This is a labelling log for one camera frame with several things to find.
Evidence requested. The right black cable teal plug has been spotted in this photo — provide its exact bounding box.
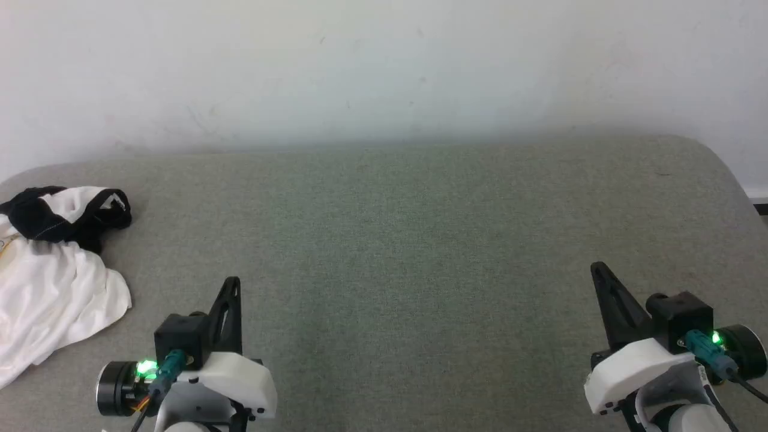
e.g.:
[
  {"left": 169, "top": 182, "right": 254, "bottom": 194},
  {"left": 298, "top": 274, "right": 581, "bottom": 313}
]
[{"left": 684, "top": 329, "right": 768, "bottom": 404}]

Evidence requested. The white shirt with black sleeves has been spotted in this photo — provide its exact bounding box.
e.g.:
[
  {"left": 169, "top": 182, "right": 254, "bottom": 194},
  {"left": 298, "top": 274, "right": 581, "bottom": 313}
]
[{"left": 0, "top": 186, "right": 133, "bottom": 389}]

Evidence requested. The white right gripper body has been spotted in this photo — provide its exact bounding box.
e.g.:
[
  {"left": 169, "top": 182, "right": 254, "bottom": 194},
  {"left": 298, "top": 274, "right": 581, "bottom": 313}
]
[{"left": 585, "top": 324, "right": 767, "bottom": 416}]

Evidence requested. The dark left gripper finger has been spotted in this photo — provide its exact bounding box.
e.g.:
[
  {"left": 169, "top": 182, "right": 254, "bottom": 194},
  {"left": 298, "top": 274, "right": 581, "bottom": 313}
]
[{"left": 207, "top": 277, "right": 242, "bottom": 355}]

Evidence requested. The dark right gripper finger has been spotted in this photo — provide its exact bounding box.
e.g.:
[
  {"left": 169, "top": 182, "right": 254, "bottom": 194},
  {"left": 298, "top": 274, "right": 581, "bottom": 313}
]
[{"left": 590, "top": 262, "right": 652, "bottom": 352}]

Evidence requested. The grey fabric sofa cushion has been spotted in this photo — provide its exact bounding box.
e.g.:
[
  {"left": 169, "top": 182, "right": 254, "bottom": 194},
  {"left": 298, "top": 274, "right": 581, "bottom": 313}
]
[{"left": 0, "top": 135, "right": 768, "bottom": 432}]

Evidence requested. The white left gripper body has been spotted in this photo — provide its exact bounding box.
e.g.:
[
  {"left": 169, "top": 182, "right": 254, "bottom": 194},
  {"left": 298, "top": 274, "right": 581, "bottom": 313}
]
[{"left": 97, "top": 353, "right": 278, "bottom": 419}]

